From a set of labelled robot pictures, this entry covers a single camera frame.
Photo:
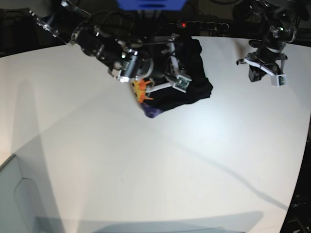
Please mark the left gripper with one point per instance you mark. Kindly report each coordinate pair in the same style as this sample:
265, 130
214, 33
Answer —
264, 61

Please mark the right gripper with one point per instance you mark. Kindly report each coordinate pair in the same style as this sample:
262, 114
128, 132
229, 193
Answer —
163, 64

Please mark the black T-shirt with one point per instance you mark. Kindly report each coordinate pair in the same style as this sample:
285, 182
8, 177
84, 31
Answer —
155, 103

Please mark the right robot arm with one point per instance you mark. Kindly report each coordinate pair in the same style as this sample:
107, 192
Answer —
130, 57

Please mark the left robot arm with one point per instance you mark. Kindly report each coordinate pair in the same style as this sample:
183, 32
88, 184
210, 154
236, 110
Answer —
277, 30

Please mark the blue box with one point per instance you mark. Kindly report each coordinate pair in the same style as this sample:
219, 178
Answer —
167, 5

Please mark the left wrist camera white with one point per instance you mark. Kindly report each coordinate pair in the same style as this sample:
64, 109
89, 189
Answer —
278, 80

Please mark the white power strip red switch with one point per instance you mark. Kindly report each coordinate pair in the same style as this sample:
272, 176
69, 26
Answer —
203, 26

